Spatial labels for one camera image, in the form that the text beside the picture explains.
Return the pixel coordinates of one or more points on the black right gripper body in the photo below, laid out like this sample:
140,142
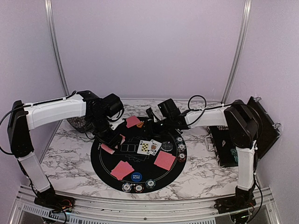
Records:
161,129

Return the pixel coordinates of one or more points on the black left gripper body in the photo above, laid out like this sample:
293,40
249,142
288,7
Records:
101,131

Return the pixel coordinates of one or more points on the black dealer button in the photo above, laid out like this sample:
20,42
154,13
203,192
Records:
167,146

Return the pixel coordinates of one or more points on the red playing card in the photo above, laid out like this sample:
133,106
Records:
120,169
164,154
120,177
139,124
131,121
165,162

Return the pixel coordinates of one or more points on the red playing card deck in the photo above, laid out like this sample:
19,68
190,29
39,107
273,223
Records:
107,149

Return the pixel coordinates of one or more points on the face-up playing card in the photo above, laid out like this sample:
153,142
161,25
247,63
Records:
154,147
144,147

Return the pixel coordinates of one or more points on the blue small blind button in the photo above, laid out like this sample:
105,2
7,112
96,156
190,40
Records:
136,177

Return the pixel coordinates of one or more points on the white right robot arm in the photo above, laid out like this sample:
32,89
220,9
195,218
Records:
215,116

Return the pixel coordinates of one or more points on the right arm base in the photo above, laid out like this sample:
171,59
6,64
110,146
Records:
233,203

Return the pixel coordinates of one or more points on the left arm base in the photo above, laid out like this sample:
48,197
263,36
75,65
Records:
50,199

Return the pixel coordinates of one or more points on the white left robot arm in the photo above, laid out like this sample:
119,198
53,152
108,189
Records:
25,117

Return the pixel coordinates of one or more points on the black floral patterned pouch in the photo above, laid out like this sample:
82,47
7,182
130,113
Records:
79,124

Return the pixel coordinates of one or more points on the round black poker mat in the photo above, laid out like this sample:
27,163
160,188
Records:
103,162

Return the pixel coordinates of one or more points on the black poker chip case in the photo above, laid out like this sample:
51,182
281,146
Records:
249,125

